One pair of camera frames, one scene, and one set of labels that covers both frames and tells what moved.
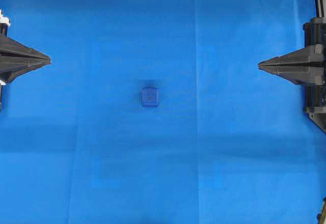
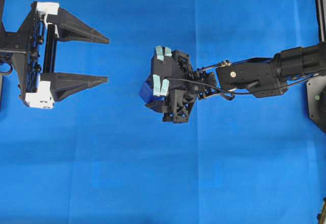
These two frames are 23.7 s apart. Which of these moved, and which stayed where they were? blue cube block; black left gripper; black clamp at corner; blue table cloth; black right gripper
Moved: black right gripper; blue cube block; black left gripper
Stayed: blue table cloth; black clamp at corner
